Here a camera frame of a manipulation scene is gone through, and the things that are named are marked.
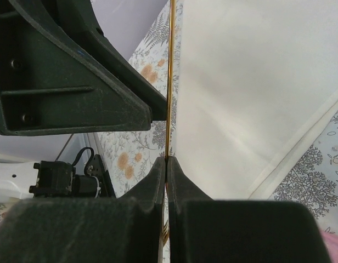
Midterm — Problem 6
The gold fork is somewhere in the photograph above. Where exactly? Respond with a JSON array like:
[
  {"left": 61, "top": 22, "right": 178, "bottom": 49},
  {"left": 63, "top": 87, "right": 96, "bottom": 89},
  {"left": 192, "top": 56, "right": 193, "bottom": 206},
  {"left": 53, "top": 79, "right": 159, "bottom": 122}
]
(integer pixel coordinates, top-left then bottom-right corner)
[{"left": 162, "top": 0, "right": 177, "bottom": 244}]

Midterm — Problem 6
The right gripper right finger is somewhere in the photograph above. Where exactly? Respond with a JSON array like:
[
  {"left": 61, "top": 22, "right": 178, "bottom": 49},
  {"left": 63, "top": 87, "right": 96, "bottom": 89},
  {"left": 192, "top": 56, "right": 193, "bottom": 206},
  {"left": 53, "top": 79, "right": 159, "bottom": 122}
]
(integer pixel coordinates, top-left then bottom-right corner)
[{"left": 167, "top": 157, "right": 330, "bottom": 262}]

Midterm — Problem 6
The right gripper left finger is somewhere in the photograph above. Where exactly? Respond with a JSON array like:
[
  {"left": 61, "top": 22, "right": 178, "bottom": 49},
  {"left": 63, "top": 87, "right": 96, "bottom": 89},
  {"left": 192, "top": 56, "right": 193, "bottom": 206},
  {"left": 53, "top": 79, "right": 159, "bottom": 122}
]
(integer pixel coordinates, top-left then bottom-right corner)
[{"left": 0, "top": 157, "right": 166, "bottom": 262}]

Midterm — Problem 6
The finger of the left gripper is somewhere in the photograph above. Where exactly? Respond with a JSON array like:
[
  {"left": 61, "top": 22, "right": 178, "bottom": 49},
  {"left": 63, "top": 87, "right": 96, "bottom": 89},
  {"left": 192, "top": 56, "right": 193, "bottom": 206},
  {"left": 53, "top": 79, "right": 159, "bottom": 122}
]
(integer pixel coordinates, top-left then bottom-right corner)
[
  {"left": 57, "top": 0, "right": 167, "bottom": 121},
  {"left": 0, "top": 1, "right": 151, "bottom": 136}
]

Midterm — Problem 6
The pink rose placemat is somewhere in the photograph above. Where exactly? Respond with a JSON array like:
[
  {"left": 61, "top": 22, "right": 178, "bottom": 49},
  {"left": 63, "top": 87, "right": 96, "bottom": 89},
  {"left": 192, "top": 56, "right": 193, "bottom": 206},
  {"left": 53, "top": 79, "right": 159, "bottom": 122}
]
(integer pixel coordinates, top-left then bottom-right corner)
[{"left": 321, "top": 231, "right": 338, "bottom": 263}]

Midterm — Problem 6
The white cloth napkin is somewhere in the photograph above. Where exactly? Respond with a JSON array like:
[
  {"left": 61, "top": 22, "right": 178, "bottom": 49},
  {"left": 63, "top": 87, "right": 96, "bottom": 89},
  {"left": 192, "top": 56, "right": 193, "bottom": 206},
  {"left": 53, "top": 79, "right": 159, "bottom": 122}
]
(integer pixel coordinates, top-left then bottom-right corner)
[{"left": 174, "top": 1, "right": 338, "bottom": 208}]

